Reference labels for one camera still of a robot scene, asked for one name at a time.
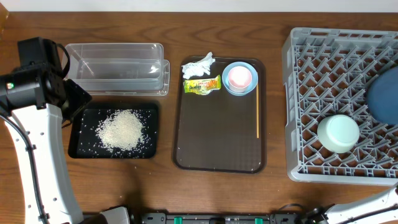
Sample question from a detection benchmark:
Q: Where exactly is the white rice pile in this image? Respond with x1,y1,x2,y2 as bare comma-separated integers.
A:
79,108,156,156

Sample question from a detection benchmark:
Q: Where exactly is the pink cup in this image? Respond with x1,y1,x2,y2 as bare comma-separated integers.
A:
228,66,252,93

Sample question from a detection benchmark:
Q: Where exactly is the mint green bowl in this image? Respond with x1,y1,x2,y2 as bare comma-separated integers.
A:
317,114,360,154

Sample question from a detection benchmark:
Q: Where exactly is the dark blue plate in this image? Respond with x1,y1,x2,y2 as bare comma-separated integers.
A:
366,67,397,125

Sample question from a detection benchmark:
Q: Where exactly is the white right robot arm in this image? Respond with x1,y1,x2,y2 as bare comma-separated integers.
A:
300,184,397,224

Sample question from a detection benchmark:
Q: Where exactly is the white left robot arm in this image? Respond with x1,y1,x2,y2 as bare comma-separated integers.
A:
1,64,92,223

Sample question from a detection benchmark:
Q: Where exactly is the grey dishwasher rack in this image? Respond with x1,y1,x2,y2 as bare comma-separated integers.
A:
282,27,397,186

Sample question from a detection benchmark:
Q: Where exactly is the clear plastic bin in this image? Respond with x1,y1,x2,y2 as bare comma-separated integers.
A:
62,43,166,95

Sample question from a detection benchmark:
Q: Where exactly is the black plastic tray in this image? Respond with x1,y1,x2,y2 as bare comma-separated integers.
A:
67,101,161,159

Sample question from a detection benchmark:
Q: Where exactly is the crumpled white tissue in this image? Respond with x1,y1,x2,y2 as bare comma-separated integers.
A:
182,52,215,80

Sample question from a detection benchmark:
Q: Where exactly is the yellow snack wrapper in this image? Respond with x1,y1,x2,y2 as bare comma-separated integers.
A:
183,75,221,95

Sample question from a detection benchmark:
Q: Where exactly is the brown serving tray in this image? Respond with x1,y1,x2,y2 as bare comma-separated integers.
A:
173,58,267,174

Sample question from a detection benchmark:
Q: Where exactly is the light blue bowl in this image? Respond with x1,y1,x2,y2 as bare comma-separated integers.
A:
221,62,258,96

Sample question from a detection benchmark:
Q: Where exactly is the wooden chopstick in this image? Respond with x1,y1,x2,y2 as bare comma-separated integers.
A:
256,84,260,139

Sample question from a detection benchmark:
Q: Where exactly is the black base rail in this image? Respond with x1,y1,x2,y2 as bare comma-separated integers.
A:
140,213,299,224

